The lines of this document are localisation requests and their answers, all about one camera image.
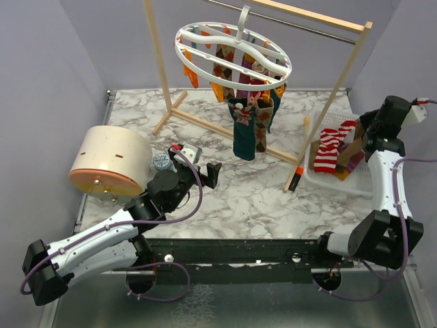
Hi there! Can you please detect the red beige reindeer sock front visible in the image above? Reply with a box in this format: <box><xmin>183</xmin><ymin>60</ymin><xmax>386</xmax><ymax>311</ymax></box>
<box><xmin>250</xmin><ymin>61</ymin><xmax>281</xmax><ymax>85</ymax></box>

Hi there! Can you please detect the plain tan sock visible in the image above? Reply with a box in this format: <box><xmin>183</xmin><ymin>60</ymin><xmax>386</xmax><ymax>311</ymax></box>
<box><xmin>336</xmin><ymin>122</ymin><xmax>363</xmax><ymax>166</ymax></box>

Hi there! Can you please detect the dark teal sock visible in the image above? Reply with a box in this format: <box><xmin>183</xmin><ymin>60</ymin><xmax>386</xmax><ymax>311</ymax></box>
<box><xmin>267</xmin><ymin>90</ymin><xmax>281</xmax><ymax>133</ymax></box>
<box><xmin>227</xmin><ymin>98</ymin><xmax>255</xmax><ymax>161</ymax></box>

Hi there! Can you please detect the blue patterned round tin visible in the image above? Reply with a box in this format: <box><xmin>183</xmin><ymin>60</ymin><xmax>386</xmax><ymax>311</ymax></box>
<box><xmin>152</xmin><ymin>152</ymin><xmax>173</xmax><ymax>171</ymax></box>

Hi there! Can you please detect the pink clothespin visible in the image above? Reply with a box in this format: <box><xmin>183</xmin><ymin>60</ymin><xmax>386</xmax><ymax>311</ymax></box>
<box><xmin>246</xmin><ymin>92</ymin><xmax>262</xmax><ymax>110</ymax></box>

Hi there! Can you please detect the yellow orange clothespin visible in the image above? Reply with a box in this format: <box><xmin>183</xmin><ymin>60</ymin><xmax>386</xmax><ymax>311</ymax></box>
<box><xmin>182</xmin><ymin>50</ymin><xmax>199</xmax><ymax>89</ymax></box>

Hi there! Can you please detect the wooden hanger rack frame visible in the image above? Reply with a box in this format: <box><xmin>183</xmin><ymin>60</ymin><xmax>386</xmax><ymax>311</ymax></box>
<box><xmin>142</xmin><ymin>0</ymin><xmax>373</xmax><ymax>194</ymax></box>

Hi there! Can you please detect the white plastic basket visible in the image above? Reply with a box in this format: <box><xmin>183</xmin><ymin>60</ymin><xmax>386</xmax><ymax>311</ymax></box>
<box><xmin>304</xmin><ymin>111</ymin><xmax>372</xmax><ymax>198</ymax></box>

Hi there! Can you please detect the black orange highlighter marker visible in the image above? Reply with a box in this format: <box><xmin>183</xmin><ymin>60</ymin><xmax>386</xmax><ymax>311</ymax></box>
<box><xmin>288</xmin><ymin>166</ymin><xmax>304</xmax><ymax>191</ymax></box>

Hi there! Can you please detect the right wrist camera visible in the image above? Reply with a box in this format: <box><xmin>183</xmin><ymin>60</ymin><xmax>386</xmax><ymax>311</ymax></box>
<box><xmin>403</xmin><ymin>98</ymin><xmax>429</xmax><ymax>126</ymax></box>

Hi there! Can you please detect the beige argyle sock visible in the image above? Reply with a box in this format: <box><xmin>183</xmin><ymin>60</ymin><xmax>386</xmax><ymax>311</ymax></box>
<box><xmin>255</xmin><ymin>99</ymin><xmax>274</xmax><ymax>152</ymax></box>
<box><xmin>212</xmin><ymin>44</ymin><xmax>235</xmax><ymax>101</ymax></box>

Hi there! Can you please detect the yellow highlighter marker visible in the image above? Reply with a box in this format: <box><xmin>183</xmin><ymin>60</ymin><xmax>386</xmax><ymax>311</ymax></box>
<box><xmin>304</xmin><ymin>116</ymin><xmax>311</xmax><ymax>139</ymax></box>

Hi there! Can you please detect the purple yellow striped sock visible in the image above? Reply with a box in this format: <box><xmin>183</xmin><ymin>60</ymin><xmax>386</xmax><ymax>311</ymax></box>
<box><xmin>239</xmin><ymin>53</ymin><xmax>255</xmax><ymax>84</ymax></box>

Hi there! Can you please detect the red white striped sock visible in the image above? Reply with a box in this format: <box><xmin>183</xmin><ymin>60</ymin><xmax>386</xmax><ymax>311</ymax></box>
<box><xmin>313</xmin><ymin>120</ymin><xmax>356</xmax><ymax>174</ymax></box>

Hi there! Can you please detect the white round clip hanger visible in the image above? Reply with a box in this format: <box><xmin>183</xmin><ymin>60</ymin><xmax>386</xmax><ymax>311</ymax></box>
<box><xmin>173</xmin><ymin>5</ymin><xmax>292</xmax><ymax>92</ymax></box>

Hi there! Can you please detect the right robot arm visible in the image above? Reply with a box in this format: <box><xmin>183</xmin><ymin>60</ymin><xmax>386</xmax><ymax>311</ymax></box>
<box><xmin>313</xmin><ymin>96</ymin><xmax>424</xmax><ymax>270</ymax></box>

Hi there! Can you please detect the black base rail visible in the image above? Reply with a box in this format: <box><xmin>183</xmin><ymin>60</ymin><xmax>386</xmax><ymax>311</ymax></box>
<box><xmin>102</xmin><ymin>237</ymin><xmax>356</xmax><ymax>285</ymax></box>

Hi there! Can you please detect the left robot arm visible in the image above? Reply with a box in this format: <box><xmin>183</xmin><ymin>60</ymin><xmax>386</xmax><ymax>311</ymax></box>
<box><xmin>20</xmin><ymin>143</ymin><xmax>222</xmax><ymax>306</ymax></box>

